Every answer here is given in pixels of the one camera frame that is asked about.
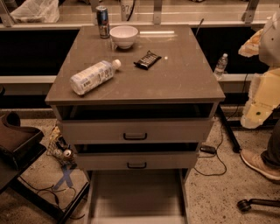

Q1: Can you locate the tan shoe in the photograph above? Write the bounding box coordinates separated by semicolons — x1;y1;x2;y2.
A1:
241;150;280;181

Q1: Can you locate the white ceramic bowl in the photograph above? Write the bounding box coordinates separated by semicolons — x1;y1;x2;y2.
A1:
109;25;138;49

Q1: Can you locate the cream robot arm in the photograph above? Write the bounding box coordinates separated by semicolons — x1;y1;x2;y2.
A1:
238;10;280;129

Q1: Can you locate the black floor cable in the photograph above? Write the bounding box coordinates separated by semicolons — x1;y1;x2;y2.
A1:
17;174;86;221
193;73;250;178

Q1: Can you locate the blue energy drink can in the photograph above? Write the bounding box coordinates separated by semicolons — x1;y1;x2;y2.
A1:
96;5;109;39

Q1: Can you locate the black left floor cable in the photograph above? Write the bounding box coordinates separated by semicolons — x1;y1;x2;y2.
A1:
17;174;86;221

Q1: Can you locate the grey drawer cabinet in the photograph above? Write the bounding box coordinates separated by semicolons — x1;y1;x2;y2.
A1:
45;24;227;224

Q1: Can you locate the dark trouser leg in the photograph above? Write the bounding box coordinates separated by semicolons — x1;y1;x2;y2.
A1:
261;120;280;169

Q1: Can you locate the blue label plastic bottle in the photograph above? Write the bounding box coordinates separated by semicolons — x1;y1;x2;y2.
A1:
70;59;122;95

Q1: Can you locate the black power adapter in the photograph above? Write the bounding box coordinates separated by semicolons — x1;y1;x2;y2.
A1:
200;145;216;155

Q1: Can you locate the blue tape cross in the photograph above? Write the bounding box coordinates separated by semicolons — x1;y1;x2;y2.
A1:
53;164;76;190

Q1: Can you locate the black snack bar wrapper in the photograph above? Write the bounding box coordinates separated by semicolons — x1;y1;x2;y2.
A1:
134;51;161;70

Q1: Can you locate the white plastic bag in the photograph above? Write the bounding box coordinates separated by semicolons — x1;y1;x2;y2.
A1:
10;0;60;23

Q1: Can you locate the wire basket with cans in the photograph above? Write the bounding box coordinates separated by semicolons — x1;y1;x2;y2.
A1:
46;126;74;165

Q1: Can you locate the open bottom drawer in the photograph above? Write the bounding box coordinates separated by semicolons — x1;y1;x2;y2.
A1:
84;170;189;224

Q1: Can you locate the black chair caster leg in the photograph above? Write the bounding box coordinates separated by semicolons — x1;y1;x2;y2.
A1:
237;199;280;212

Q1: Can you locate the clear water bottle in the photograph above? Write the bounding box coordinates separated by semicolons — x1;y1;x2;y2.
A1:
213;53;228;80

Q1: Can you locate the brown chair seat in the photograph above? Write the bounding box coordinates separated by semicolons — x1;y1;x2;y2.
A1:
0;112;44;170

